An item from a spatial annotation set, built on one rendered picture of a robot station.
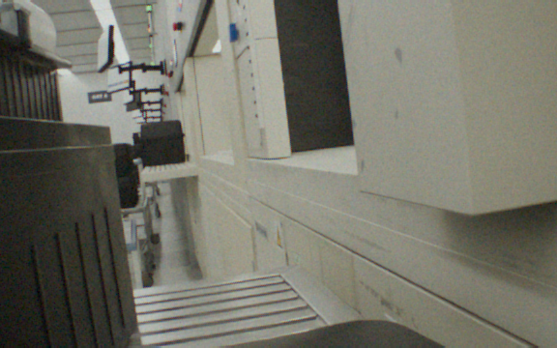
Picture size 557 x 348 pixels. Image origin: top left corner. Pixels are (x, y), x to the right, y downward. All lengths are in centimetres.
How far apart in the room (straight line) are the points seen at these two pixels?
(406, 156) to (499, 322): 11
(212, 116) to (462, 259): 213
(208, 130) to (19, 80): 204
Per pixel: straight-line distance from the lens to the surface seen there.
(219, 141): 240
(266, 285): 57
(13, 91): 37
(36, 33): 64
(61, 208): 33
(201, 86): 241
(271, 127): 88
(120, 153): 443
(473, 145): 21
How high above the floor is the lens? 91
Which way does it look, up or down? 4 degrees down
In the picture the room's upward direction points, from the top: 7 degrees counter-clockwise
